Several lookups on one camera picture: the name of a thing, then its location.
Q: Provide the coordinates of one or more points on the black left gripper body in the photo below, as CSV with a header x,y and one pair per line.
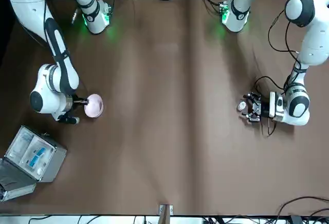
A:
x,y
264,109

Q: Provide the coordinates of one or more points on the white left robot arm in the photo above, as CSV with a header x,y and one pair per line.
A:
x,y
313,49

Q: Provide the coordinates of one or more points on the blue and white packet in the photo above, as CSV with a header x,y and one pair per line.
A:
x,y
36,156

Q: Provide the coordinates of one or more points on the small white vitamin bottle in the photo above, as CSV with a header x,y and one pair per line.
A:
x,y
241,105

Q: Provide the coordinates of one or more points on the aluminium camera post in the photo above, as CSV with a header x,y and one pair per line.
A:
x,y
165,213

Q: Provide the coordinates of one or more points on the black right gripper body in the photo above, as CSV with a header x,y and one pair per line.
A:
x,y
76,101

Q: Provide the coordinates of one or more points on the open silver aluminium case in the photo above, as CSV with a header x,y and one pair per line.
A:
x,y
30,157

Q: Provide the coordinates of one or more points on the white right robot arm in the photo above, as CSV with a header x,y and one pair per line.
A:
x,y
25,10

